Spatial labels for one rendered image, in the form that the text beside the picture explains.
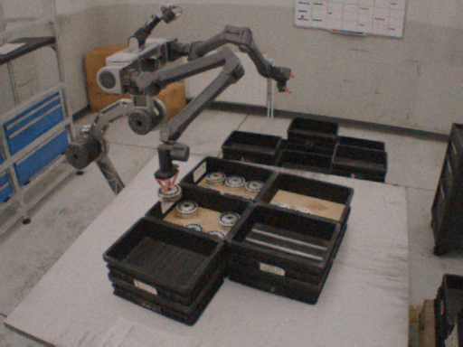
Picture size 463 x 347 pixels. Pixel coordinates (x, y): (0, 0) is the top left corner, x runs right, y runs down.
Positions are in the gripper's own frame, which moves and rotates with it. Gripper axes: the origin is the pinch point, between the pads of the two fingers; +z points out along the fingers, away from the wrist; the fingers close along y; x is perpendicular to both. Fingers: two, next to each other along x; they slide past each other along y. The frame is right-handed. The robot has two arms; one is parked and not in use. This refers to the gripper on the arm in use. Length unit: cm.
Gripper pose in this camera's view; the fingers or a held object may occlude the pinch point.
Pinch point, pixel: (168, 187)
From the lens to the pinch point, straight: 182.3
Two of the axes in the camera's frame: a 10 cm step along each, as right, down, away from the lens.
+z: 0.2, 8.5, 5.3
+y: 4.1, -4.9, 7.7
